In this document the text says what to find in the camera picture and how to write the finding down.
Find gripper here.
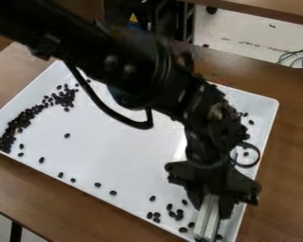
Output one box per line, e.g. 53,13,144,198
164,82,263,220

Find white tray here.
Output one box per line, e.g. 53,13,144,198
0,60,281,242

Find silver sweeping tool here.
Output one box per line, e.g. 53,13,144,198
191,192,224,242

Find pile of black bits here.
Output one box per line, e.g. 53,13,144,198
145,195,198,234
208,84,258,145
0,82,81,155

